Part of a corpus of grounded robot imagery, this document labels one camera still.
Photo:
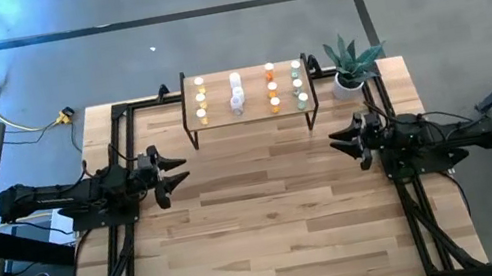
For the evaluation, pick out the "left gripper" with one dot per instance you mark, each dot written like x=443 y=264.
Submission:
x=162 y=193

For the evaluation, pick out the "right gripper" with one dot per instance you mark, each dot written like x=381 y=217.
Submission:
x=367 y=159

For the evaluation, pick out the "clear bottle with white cap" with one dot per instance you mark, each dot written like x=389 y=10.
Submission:
x=236 y=104

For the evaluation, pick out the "white plastic screw-cap bottle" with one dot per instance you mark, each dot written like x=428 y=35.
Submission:
x=239 y=92
x=234 y=79

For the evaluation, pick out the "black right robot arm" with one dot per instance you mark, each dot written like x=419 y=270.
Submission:
x=453 y=132

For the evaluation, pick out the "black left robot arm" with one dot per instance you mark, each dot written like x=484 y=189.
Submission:
x=48 y=195

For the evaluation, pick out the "snake plant in white pot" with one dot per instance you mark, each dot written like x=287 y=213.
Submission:
x=348 y=87

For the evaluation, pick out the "small white paper scrap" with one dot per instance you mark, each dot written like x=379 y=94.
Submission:
x=152 y=49

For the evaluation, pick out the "white paper sheet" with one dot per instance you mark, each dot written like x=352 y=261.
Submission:
x=61 y=225

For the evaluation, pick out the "black metal beam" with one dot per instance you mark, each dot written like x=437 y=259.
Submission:
x=27 y=249

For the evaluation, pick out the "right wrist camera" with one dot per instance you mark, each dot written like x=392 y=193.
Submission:
x=371 y=122

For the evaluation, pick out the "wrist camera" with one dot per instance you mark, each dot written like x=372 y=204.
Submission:
x=371 y=122
x=144 y=162

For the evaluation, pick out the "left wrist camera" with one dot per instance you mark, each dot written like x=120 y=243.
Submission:
x=144 y=162

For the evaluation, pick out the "wood shelf black metal frame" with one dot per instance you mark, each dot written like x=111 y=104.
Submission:
x=221 y=112

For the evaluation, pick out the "black frame bracket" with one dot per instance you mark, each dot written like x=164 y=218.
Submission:
x=162 y=93
x=314 y=65

